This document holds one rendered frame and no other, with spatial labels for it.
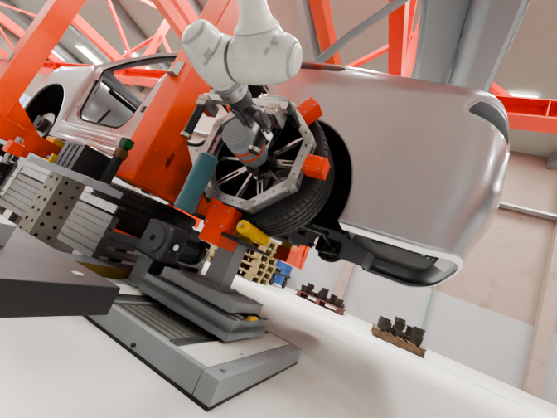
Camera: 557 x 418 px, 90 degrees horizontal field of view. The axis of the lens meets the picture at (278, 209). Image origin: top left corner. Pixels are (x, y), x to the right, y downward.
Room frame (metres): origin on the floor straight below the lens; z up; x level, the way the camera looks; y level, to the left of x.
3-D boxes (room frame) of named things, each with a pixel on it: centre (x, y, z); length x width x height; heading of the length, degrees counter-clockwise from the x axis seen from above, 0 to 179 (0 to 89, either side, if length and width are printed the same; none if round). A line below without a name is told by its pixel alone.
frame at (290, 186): (1.23, 0.21, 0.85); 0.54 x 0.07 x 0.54; 64
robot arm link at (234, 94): (0.74, 0.26, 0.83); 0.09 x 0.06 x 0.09; 64
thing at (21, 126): (2.54, 2.29, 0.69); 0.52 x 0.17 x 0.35; 154
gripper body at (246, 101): (0.80, 0.23, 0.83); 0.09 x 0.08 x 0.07; 154
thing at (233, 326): (1.39, 0.14, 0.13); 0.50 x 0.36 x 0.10; 64
